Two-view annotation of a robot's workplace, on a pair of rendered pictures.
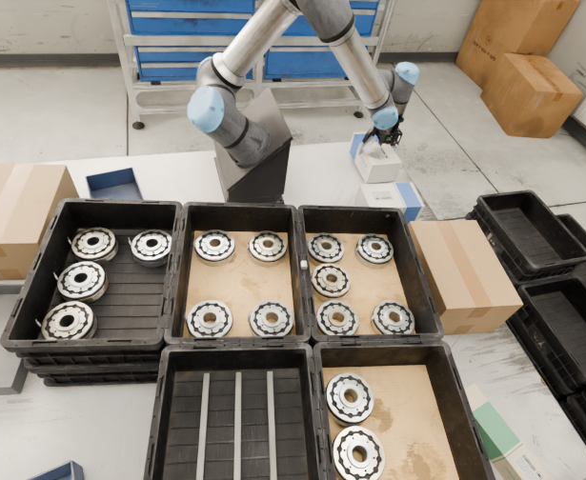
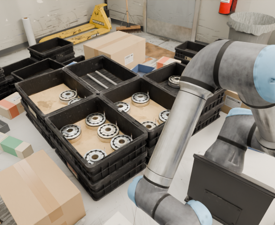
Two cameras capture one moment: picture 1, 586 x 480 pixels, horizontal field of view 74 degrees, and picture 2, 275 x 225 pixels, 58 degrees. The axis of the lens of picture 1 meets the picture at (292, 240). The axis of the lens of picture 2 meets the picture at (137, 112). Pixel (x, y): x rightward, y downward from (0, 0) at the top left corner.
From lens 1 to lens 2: 1.48 m
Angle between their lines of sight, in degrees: 89
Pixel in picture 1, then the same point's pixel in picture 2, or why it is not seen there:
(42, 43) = not seen: outside the picture
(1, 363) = not seen: hidden behind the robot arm
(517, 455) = (2, 138)
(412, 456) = (49, 106)
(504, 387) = not seen: hidden behind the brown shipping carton
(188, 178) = (251, 175)
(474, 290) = (25, 167)
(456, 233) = (40, 204)
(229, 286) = (148, 113)
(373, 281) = (87, 148)
